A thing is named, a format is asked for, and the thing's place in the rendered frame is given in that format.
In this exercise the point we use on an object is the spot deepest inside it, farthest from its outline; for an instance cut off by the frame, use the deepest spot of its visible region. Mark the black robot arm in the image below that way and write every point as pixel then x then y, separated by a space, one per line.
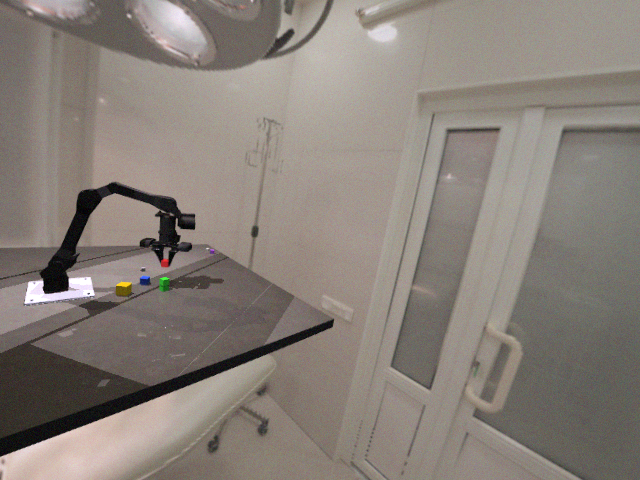
pixel 54 276

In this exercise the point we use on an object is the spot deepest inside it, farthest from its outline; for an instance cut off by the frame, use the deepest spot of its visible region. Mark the yellow block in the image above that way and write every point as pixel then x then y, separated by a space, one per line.
pixel 123 288

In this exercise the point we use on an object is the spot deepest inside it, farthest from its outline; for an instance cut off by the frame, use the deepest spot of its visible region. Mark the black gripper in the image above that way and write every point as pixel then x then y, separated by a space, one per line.
pixel 167 237

